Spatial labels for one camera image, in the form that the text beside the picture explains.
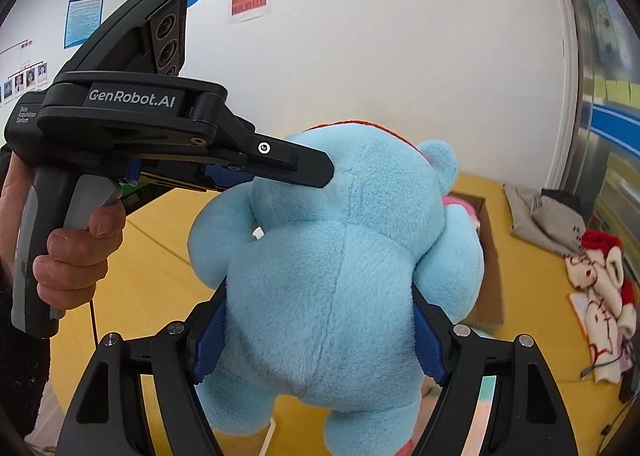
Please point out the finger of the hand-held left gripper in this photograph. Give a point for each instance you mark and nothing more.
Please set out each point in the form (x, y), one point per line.
(295, 164)
(225, 179)

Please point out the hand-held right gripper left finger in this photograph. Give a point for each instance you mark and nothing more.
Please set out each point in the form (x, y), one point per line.
(210, 336)

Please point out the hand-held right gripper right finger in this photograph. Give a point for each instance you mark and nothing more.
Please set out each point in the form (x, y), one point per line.
(427, 341)

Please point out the cardboard box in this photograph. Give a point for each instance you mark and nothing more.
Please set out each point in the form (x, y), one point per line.
(492, 276)

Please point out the light blue plush toy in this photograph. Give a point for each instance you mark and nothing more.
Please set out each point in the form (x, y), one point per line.
(340, 261)

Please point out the pink plush toy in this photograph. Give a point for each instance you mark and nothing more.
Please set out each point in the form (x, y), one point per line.
(457, 201)

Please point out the person's left hand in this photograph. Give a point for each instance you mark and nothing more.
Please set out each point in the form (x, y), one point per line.
(70, 256)

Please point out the grey cloth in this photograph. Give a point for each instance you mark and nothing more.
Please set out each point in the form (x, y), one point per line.
(540, 221)

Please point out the red and white knitted cloth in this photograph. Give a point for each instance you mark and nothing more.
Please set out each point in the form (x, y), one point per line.
(600, 296)

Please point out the black device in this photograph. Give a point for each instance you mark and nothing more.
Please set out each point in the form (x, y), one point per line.
(627, 388)

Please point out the blue wall notice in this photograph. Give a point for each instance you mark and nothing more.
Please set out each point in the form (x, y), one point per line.
(84, 19)

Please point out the wall photo chart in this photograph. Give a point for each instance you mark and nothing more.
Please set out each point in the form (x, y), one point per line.
(25, 79)

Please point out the red wall sign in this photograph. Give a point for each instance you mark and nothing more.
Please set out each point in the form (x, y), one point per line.
(249, 4)

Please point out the metal door frame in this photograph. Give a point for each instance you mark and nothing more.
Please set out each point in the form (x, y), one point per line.
(595, 61)

